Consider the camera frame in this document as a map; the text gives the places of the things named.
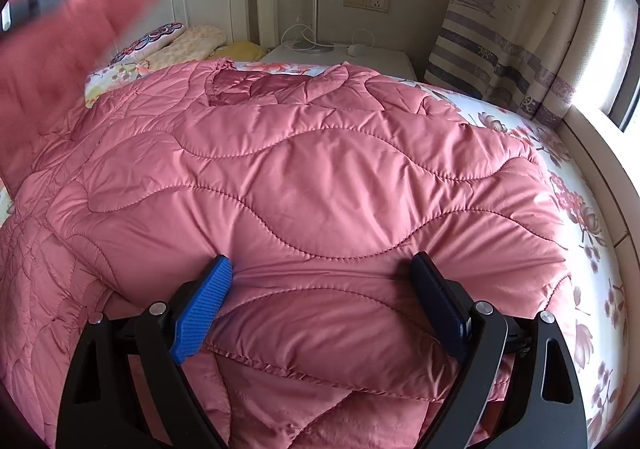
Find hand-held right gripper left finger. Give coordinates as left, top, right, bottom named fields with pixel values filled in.
left=56, top=255, right=234, bottom=449

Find colourful patterned pillow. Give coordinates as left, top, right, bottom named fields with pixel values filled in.
left=110, top=21, right=187, bottom=64

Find white cable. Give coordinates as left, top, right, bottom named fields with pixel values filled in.
left=279, top=23, right=314, bottom=50

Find striped printed curtain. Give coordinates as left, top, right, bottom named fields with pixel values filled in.
left=424, top=0, right=623, bottom=130

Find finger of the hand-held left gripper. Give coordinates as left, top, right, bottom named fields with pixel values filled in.
left=7, top=0, right=70, bottom=32

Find cream textured pillow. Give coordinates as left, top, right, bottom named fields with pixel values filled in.
left=145, top=25, right=228, bottom=72

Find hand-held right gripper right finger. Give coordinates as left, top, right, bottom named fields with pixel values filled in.
left=410, top=251, right=588, bottom=449

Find white nightstand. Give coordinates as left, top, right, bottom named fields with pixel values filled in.
left=260, top=45, right=417, bottom=80

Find yellow pillow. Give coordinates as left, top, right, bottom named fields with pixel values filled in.
left=217, top=41, right=268, bottom=62

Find floral bed sheet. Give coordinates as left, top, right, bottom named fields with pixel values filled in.
left=0, top=60, right=633, bottom=449

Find window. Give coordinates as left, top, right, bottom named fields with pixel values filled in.
left=607, top=0, right=640, bottom=132

